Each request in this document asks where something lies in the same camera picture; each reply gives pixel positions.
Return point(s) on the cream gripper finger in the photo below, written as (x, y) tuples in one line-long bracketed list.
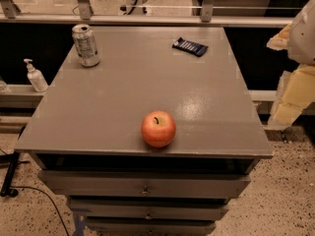
[(280, 40), (295, 92)]

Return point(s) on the blue rxbar blueberry wrapper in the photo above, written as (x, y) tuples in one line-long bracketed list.
[(191, 47)]

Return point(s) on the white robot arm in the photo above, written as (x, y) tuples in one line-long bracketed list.
[(301, 40)]

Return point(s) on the red apple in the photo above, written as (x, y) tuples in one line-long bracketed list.
[(158, 129)]

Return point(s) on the silver soda can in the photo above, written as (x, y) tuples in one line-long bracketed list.
[(85, 44)]

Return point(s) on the grey drawer cabinet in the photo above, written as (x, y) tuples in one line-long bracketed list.
[(86, 135)]

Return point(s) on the white pump soap bottle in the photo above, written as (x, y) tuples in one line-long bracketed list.
[(36, 77)]

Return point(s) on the black stand leg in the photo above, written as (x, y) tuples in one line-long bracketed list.
[(12, 161)]

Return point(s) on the metal railing frame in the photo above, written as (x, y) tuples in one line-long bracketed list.
[(209, 13)]

